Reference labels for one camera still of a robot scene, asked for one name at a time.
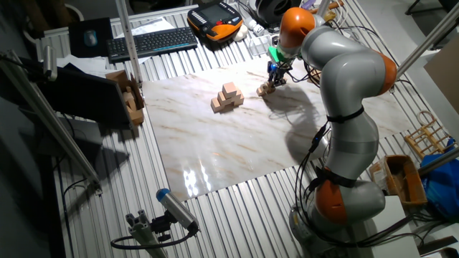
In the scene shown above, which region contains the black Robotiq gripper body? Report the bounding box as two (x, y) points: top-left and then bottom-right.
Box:
(268, 61), (290, 82)

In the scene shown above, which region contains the clear plastic box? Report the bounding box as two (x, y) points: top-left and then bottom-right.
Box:
(249, 34), (274, 57)

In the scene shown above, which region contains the white plug adapter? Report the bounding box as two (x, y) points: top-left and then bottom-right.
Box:
(243, 16), (266, 37)

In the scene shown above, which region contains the white egg shaped object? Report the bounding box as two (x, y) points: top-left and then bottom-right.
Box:
(232, 24), (249, 42)

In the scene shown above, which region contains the black round spool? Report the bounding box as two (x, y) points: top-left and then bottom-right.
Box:
(255, 0), (302, 27)

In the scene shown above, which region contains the orange black teach pendant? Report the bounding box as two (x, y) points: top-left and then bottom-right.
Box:
(186, 1), (244, 43)

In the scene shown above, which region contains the marble pattern mat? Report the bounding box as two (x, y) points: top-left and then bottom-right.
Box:
(142, 59), (415, 202)

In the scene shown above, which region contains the black computer keyboard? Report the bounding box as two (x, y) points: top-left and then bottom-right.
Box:
(106, 27), (199, 65)

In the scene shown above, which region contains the white paper sheet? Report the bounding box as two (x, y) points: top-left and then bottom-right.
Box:
(114, 17), (176, 39)
(57, 53), (108, 78)

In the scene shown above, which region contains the brown cardboard box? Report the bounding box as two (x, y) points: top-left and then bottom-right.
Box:
(105, 70), (146, 126)

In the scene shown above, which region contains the wooden rack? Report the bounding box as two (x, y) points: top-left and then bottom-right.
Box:
(404, 110), (456, 161)

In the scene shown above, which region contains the brown cardboard sheet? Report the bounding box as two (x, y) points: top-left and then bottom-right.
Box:
(423, 42), (459, 115)

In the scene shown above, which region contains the orange cardboard box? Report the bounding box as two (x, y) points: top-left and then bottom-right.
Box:
(369, 154), (428, 207)

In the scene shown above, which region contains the dark computer mouse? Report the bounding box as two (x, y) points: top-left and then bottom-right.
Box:
(83, 29), (98, 47)

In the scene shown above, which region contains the black monitor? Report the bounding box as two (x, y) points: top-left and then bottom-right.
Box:
(37, 66), (133, 128)

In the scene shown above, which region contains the blue bag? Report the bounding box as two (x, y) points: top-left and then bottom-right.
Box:
(420, 138), (459, 219)

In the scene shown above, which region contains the black mouse pad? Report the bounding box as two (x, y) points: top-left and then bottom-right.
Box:
(67, 17), (115, 59)

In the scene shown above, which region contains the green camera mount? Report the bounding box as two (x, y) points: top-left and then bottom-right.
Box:
(268, 46), (290, 65)

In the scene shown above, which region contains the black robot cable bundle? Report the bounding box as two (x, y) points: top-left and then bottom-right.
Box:
(286, 59), (426, 250)

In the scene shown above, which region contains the aluminium frame profile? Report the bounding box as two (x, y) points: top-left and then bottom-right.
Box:
(114, 0), (143, 86)

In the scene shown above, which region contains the long aluminium frame bar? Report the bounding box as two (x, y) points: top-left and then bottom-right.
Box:
(394, 1), (459, 89)
(0, 49), (103, 196)

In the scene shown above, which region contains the silver depth camera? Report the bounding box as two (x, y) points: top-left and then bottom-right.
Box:
(156, 188), (200, 233)

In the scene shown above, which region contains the black camera bracket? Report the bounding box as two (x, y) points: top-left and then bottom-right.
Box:
(150, 211), (173, 243)

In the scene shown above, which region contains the short aluminium profile mount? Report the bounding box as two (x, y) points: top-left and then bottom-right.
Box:
(125, 209), (169, 258)

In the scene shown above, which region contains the black camera cable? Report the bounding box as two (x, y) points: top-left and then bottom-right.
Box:
(110, 229), (198, 251)

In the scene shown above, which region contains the grey upright depth camera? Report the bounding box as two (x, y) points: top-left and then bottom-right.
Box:
(42, 44), (58, 82)

